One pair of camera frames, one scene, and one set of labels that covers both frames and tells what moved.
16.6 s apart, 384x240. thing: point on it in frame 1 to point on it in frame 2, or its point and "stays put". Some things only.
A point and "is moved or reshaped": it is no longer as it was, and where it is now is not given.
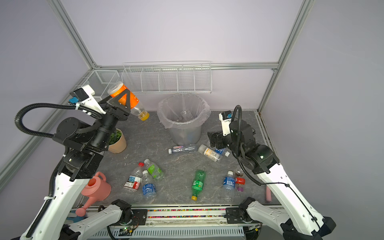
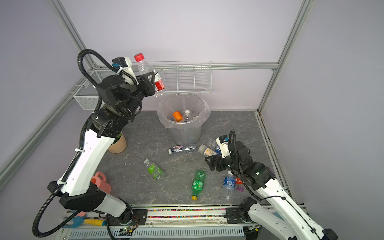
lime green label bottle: x=156 y=171 stays put
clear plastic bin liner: x=183 y=110 stays put
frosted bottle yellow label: x=211 y=153 stays put
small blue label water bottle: x=229 y=186 stays put
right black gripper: x=215 y=137 to x=213 y=164
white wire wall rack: x=189 y=77 stays put
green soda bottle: x=198 y=183 stays put
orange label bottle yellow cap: x=137 y=108 is moved or reshaped
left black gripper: x=119 y=113 to x=143 y=81
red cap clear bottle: x=133 y=181 to x=144 y=67
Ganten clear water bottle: x=182 y=149 stays put
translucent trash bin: x=183 y=114 stays put
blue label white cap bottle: x=149 y=190 to x=187 y=116
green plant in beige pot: x=117 y=142 stays put
